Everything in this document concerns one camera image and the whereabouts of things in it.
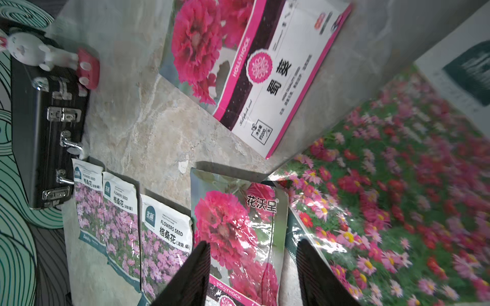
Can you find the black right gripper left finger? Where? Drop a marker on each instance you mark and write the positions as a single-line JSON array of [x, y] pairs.
[[189, 285]]

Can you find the black metal case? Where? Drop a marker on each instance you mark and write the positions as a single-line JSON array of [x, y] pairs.
[[48, 113]]

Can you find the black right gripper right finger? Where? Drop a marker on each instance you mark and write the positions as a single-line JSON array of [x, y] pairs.
[[317, 283]]

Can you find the white rabbit figurine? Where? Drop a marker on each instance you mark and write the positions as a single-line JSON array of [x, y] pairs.
[[30, 50]]

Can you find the hollyhock seed packet pink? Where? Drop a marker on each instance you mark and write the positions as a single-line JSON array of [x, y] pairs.
[[250, 63]]

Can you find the pink mushroom toy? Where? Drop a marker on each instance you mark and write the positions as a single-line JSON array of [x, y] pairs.
[[88, 70]]

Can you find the mixed daisy flower seed packet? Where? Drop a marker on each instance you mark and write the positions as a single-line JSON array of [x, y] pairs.
[[395, 197]]

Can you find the pink cosmos seed packet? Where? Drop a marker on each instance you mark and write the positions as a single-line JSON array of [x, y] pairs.
[[166, 241], [88, 179], [122, 236]]

